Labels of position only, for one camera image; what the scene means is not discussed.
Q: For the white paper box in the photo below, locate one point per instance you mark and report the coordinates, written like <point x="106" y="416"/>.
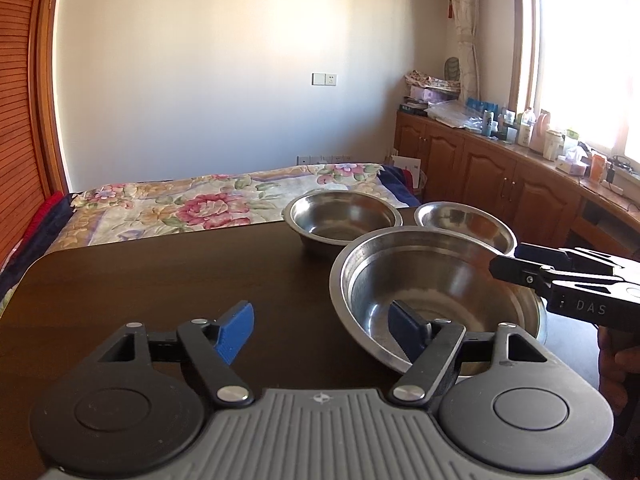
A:
<point x="406" y="167"/>

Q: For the small steel bowl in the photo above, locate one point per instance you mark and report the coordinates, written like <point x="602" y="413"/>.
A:
<point x="465" y="222"/>

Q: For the red hanging tassel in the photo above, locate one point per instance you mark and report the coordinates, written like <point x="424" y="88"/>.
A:
<point x="450" y="5"/>

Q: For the orange packet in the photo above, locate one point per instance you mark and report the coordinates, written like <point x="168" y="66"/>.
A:
<point x="598" y="167"/>

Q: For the large steel bowl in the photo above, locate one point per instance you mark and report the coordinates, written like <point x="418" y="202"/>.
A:
<point x="380" y="285"/>

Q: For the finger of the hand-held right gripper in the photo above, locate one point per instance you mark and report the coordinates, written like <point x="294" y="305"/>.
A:
<point x="517" y="271"/>
<point x="575" y="260"/>

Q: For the red cloth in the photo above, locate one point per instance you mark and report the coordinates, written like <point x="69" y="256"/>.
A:
<point x="47" y="212"/>

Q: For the navy cloth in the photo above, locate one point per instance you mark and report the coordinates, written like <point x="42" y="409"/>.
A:
<point x="45" y="230"/>

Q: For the medium steel bowl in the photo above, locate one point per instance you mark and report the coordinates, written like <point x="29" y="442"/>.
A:
<point x="340" y="215"/>

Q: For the green hand fan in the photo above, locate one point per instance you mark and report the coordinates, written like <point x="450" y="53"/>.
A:
<point x="452" y="67"/>

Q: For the floral bedspread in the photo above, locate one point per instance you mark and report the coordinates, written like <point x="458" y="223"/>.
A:
<point x="200" y="205"/>

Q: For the person's right hand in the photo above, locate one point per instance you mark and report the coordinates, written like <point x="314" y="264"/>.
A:
<point x="617" y="370"/>

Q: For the patterned beige curtain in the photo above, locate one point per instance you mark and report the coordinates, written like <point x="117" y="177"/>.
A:
<point x="465" y="25"/>

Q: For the wooden framed window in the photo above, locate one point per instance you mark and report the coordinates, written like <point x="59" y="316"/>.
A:
<point x="580" y="60"/>

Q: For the tissue box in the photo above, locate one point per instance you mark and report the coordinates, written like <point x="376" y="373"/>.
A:
<point x="571" y="166"/>

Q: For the low wall socket strip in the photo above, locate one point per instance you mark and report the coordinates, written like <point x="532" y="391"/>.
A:
<point x="322" y="159"/>

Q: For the clear plastic bags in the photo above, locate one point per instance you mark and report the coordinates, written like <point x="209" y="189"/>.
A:
<point x="452" y="115"/>

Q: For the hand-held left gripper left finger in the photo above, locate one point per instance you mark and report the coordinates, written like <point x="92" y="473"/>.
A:
<point x="235" y="332"/>

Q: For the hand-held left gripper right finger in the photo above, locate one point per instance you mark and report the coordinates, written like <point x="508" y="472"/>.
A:
<point x="407" y="330"/>

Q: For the wooden cabinet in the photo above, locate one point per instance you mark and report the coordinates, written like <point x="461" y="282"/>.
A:
<point x="490" y="175"/>

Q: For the white wall switch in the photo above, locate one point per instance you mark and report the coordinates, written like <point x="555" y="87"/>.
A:
<point x="324" y="79"/>

